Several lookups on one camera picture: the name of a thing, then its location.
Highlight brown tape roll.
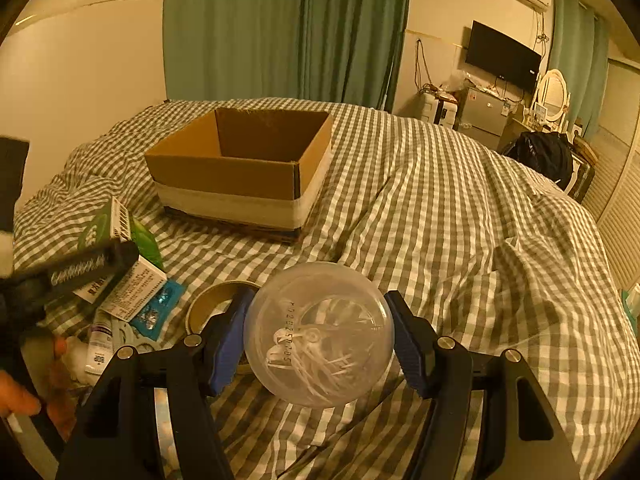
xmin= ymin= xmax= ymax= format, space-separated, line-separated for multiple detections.
xmin=186 ymin=281 xmax=259 ymax=334

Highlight blue blister pack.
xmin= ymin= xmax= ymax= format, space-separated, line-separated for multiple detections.
xmin=129 ymin=280 xmax=186 ymax=340

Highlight clear plastic round container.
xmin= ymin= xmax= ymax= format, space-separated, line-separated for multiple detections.
xmin=244 ymin=262 xmax=394 ymax=408

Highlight green white medicine box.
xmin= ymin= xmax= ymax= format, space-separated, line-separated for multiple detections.
xmin=78 ymin=197 xmax=132 ymax=249

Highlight person's hand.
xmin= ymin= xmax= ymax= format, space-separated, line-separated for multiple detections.
xmin=0 ymin=336 xmax=77 ymax=441

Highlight white ointment tube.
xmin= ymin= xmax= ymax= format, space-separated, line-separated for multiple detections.
xmin=85 ymin=309 xmax=113 ymax=376

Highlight white labelled medicine box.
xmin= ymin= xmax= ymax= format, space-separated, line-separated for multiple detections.
xmin=74 ymin=256 xmax=167 ymax=322

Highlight green plastic packet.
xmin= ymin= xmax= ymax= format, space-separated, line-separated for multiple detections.
xmin=129 ymin=214 xmax=164 ymax=270

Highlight open cardboard box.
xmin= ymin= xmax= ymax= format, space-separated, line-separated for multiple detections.
xmin=144 ymin=107 xmax=333 ymax=240

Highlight black bag on chair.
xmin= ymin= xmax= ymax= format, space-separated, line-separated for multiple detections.
xmin=501 ymin=131 xmax=573 ymax=190

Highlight white suitcase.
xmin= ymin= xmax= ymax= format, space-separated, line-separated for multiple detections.
xmin=419 ymin=91 xmax=458 ymax=128

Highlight small grey refrigerator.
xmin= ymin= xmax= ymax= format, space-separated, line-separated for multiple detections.
xmin=454 ymin=88 xmax=510 ymax=151

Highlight white louvered wardrobe door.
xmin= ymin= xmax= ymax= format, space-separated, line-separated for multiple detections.
xmin=584 ymin=58 xmax=639 ymax=289

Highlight white oval vanity mirror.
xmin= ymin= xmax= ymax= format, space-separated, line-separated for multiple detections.
xmin=530 ymin=68 xmax=570 ymax=131

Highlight green curtain behind bed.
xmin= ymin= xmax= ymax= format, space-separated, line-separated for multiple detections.
xmin=163 ymin=0 xmax=409 ymax=110

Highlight green curtain by window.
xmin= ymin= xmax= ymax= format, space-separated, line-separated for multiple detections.
xmin=548 ymin=0 xmax=608 ymax=140

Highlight grey plastic ring holder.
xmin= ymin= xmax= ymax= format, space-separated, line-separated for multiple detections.
xmin=111 ymin=318 xmax=160 ymax=353

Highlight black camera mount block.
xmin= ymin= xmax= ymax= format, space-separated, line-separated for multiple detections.
xmin=0 ymin=136 xmax=29 ymax=233

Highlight wall mounted black television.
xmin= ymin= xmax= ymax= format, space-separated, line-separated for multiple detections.
xmin=465 ymin=21 xmax=541 ymax=93

